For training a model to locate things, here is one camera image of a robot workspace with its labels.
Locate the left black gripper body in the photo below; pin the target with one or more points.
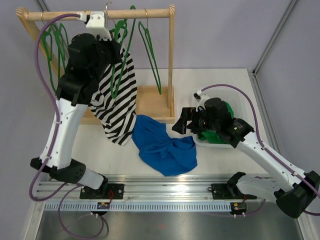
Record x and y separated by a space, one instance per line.
112 56

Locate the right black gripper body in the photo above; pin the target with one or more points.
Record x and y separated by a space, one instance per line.
200 122

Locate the green tank top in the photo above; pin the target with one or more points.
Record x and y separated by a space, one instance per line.
217 135

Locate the blue tank top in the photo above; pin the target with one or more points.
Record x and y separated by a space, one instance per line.
170 156

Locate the black white striped tank top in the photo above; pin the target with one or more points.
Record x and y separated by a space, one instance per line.
114 103

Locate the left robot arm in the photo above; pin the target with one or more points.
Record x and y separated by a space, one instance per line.
89 57

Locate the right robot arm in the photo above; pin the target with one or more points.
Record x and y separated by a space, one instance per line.
291 188

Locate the wooden clothes rack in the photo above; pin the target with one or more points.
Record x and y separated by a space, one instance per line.
160 107

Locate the white plastic basket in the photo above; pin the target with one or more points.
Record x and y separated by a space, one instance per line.
237 104

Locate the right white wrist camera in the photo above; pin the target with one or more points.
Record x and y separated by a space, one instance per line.
200 98

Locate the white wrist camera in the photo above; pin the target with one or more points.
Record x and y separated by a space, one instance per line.
96 24
200 98

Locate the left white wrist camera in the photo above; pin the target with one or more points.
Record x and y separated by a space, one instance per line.
96 24

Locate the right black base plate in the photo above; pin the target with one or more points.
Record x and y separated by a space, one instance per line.
224 191

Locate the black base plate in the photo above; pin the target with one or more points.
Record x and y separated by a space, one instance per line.
114 191
224 191

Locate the aluminium mounting rail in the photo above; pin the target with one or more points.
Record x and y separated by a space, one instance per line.
147 188

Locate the white slotted cable duct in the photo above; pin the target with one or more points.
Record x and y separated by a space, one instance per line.
139 206

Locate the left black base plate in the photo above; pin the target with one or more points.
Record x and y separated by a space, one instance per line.
114 191

